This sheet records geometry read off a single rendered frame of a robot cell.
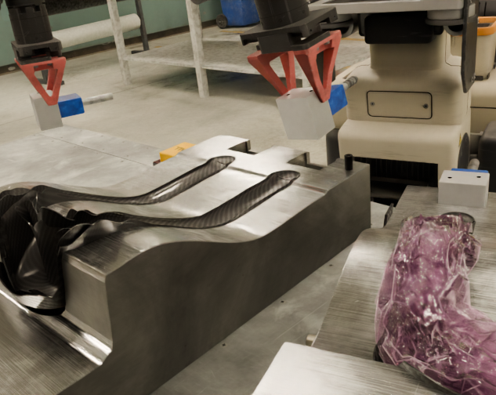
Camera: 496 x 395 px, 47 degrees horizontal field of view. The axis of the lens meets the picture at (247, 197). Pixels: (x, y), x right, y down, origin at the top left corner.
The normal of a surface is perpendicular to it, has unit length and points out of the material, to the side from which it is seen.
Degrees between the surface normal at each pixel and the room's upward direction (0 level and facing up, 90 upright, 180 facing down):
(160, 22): 90
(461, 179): 0
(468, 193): 90
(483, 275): 11
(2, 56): 90
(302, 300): 0
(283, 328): 0
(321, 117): 82
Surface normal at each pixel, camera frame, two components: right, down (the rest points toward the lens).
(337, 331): -0.18, -0.82
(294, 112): -0.65, 0.50
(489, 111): -0.49, 0.41
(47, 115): 0.45, 0.33
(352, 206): 0.72, 0.22
